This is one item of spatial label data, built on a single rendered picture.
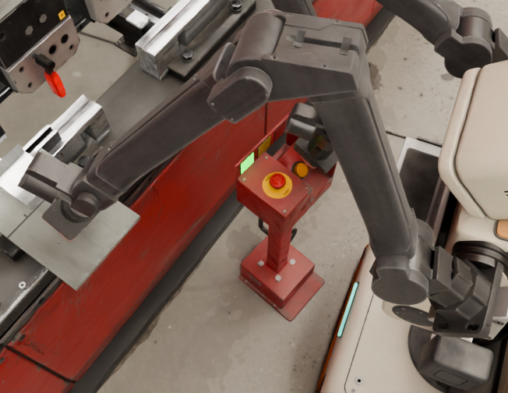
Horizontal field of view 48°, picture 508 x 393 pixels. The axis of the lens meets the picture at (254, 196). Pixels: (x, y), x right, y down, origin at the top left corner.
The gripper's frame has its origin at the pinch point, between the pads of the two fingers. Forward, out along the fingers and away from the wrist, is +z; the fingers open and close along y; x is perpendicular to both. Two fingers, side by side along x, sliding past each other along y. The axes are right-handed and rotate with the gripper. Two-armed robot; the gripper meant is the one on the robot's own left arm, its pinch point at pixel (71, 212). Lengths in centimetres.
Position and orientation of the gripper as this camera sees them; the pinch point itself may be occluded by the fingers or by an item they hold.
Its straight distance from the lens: 112.5
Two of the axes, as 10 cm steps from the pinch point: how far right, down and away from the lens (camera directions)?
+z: -4.1, 1.3, 9.0
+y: -5.7, 7.3, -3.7
